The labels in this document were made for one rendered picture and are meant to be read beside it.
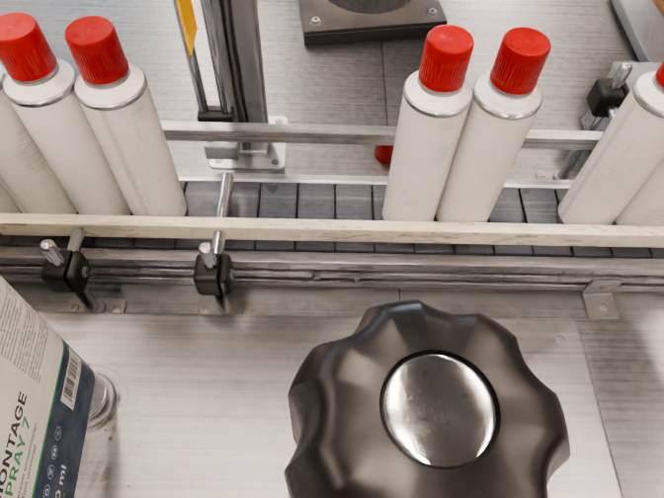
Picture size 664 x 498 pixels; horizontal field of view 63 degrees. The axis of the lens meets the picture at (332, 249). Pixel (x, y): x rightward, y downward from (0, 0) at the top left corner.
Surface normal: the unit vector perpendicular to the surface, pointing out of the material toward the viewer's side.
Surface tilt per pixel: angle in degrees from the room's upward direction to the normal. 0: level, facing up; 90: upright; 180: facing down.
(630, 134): 90
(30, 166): 90
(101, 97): 42
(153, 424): 0
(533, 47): 2
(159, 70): 0
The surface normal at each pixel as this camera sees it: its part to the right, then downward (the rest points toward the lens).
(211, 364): 0.03, -0.55
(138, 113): 0.75, 0.57
